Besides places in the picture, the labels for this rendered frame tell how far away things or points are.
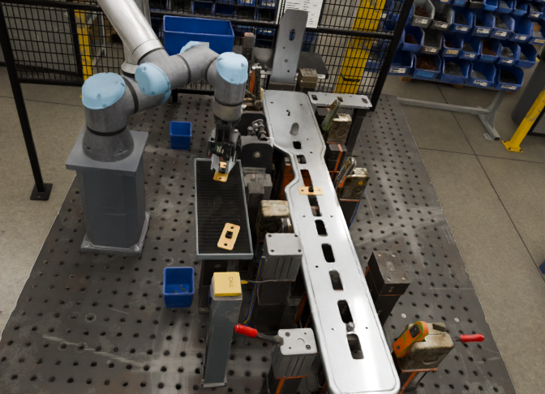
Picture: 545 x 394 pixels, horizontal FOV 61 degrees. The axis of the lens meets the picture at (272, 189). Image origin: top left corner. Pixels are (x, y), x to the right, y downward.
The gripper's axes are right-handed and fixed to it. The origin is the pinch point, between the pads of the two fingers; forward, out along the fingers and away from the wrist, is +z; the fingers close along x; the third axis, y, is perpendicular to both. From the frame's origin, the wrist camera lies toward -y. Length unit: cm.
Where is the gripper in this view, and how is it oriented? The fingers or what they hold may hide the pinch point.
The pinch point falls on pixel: (222, 167)
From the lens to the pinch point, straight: 134.7
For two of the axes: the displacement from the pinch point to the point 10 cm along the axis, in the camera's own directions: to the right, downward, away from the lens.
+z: -1.5, 7.3, 6.6
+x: 9.8, 2.0, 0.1
